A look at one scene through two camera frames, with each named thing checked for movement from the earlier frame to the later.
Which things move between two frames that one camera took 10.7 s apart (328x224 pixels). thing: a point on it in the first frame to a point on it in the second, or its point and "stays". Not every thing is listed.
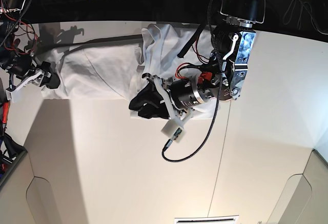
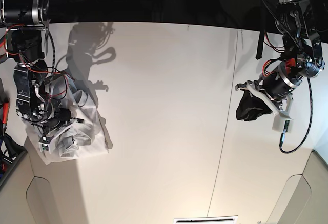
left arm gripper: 23,67 to 53,121
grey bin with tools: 11,153 stays
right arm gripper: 184,94 to 273,88
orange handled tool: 4,115 stays
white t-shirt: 104,69 to 88,139
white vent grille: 229,219 stays
